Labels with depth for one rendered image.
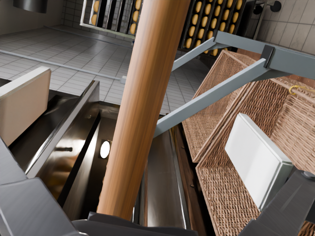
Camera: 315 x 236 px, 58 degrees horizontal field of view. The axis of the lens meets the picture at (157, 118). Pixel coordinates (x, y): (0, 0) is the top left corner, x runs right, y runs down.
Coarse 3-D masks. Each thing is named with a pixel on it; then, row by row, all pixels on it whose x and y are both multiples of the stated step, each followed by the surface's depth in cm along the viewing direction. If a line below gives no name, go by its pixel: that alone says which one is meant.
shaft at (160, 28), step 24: (144, 0) 18; (168, 0) 17; (144, 24) 18; (168, 24) 18; (144, 48) 19; (168, 48) 19; (144, 72) 19; (168, 72) 20; (144, 96) 20; (120, 120) 21; (144, 120) 20; (120, 144) 21; (144, 144) 21; (120, 168) 22; (144, 168) 23; (120, 192) 22; (120, 216) 23
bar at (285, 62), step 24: (216, 48) 104; (240, 48) 102; (264, 48) 59; (240, 72) 59; (264, 72) 58; (288, 72) 57; (312, 72) 57; (216, 96) 59; (168, 120) 61; (144, 192) 40; (144, 216) 35
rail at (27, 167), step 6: (90, 84) 159; (84, 90) 147; (78, 102) 129; (72, 108) 121; (66, 114) 114; (66, 120) 109; (60, 126) 103; (54, 132) 98; (48, 138) 93; (42, 144) 89; (48, 144) 90; (42, 150) 85; (36, 156) 82; (30, 162) 78; (24, 168) 76; (30, 168) 76
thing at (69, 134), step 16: (96, 96) 161; (80, 112) 121; (96, 112) 165; (64, 128) 101; (80, 128) 124; (64, 144) 99; (80, 144) 126; (48, 160) 82; (64, 160) 100; (32, 176) 72; (48, 176) 83; (64, 176) 102
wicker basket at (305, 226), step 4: (304, 224) 60; (308, 224) 60; (312, 224) 61; (304, 228) 61; (308, 228) 61; (312, 228) 61; (300, 232) 61; (304, 232) 62; (308, 232) 62; (312, 232) 61
